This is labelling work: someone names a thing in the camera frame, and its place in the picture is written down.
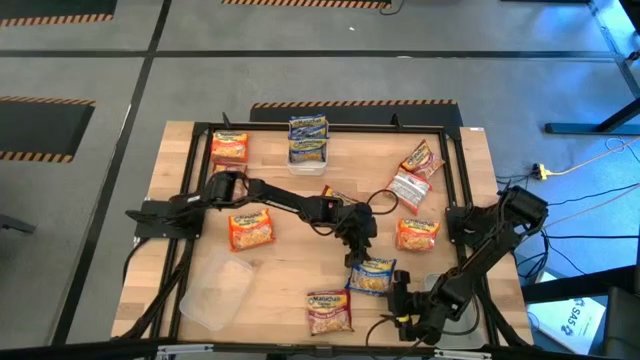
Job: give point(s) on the orange Maruchan ramen packet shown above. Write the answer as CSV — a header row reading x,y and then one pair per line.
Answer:
x,y
417,235
407,190
251,231
229,147

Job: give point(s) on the white bin with blue sticker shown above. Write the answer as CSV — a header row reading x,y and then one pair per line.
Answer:
x,y
307,170

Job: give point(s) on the black desk frame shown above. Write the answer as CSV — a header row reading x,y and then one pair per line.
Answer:
x,y
590,128

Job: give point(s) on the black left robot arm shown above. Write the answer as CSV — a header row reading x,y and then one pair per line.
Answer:
x,y
280,197

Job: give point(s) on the black chair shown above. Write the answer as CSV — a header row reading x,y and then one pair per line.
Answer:
x,y
622,325

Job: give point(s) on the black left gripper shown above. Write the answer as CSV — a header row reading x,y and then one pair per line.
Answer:
x,y
360,227

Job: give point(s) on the black front frame beam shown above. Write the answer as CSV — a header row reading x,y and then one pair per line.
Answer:
x,y
75,352

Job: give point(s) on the black stand foot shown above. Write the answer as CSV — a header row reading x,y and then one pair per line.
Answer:
x,y
15,223

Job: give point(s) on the black floor beam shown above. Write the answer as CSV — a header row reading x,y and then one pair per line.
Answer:
x,y
575,287

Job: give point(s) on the white plastic bin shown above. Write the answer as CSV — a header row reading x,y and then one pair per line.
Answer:
x,y
472,330
215,290

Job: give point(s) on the white printed box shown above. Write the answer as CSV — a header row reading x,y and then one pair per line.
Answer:
x,y
565,325

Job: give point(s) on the dark red Maruchan ramen packet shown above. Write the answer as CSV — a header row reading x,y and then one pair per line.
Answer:
x,y
329,312

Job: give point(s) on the black hazard-striped floor mat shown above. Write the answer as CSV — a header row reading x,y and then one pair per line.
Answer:
x,y
300,3
350,115
50,7
35,130

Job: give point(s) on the black aluminium table frame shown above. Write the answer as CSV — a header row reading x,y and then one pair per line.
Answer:
x,y
380,128

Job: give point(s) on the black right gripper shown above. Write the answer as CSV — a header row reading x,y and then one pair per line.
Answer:
x,y
420,310

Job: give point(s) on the silver aluminium bracket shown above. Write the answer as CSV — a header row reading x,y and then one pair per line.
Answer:
x,y
462,355
185,349

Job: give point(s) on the yellow power plug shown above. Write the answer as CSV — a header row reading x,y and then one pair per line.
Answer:
x,y
540,171

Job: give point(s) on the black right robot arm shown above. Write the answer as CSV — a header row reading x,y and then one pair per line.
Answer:
x,y
485,255

